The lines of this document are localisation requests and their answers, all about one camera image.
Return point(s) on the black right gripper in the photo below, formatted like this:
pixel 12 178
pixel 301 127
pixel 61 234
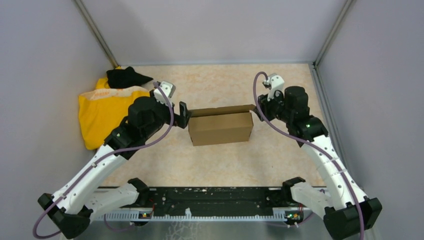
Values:
pixel 264 104

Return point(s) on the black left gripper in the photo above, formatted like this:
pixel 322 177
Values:
pixel 182 119

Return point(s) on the brown cardboard box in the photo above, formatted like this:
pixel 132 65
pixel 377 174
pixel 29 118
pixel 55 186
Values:
pixel 221 125

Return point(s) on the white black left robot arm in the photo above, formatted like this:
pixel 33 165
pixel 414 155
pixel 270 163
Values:
pixel 73 207

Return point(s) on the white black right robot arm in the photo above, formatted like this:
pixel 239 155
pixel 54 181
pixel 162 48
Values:
pixel 346 210

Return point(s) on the yellow cloth garment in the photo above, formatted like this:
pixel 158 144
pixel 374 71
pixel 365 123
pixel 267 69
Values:
pixel 102 109

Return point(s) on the black cloth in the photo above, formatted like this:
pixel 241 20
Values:
pixel 126 78

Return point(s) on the aluminium frame rail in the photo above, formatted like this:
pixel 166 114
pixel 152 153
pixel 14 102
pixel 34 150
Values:
pixel 115 198

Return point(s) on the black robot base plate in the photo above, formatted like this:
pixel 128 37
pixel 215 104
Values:
pixel 216 201

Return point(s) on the white slotted cable duct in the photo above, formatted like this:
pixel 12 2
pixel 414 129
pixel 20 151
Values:
pixel 136 215

